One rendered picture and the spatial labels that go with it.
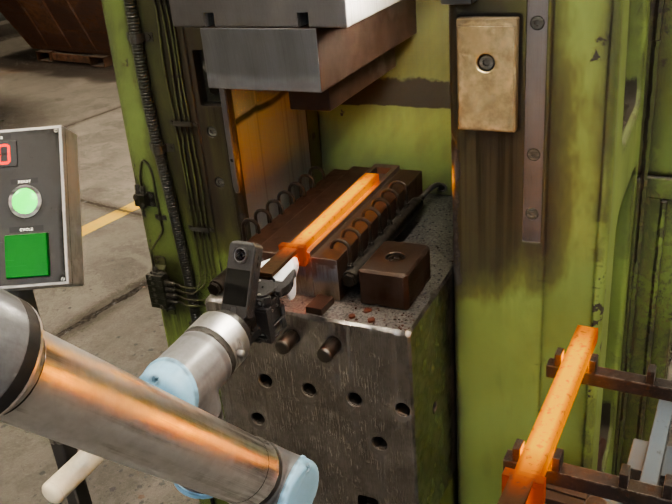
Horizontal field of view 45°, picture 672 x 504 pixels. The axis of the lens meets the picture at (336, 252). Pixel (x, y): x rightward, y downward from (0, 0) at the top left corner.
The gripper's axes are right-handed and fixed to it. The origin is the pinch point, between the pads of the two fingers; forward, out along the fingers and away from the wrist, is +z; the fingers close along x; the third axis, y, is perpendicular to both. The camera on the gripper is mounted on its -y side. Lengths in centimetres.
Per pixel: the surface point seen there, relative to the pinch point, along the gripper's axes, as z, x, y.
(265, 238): 9.4, -9.7, 2.6
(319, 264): 2.9, 4.3, 2.3
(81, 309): 106, -166, 105
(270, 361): -3.9, -3.9, 19.0
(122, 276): 135, -168, 107
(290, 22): 4.7, 3.4, -37.0
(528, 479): -34, 47, 2
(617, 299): 54, 46, 33
